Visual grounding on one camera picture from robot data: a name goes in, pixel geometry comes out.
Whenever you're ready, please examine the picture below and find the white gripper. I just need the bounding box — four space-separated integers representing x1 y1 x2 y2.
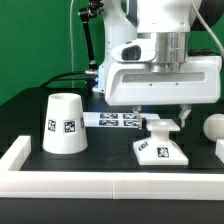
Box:
105 32 222 129

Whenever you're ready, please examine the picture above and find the white lamp base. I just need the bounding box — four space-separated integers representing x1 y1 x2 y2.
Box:
133 119 188 166

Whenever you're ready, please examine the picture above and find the white lamp bulb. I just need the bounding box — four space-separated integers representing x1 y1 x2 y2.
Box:
203 114 224 142

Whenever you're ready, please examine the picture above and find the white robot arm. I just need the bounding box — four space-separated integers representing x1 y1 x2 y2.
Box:
95 0 224 120

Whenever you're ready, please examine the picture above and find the white lamp shade cone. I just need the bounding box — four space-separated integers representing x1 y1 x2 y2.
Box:
42 93 88 154

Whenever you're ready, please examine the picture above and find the white marker sheet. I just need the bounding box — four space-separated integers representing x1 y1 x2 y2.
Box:
82 111 161 130

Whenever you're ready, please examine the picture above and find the black cable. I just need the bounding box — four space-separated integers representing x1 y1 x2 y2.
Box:
40 69 100 89

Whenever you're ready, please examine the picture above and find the white cable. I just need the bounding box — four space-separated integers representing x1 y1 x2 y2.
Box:
68 0 76 89

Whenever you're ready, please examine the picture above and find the white frame wall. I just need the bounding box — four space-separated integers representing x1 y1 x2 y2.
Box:
0 136 224 200

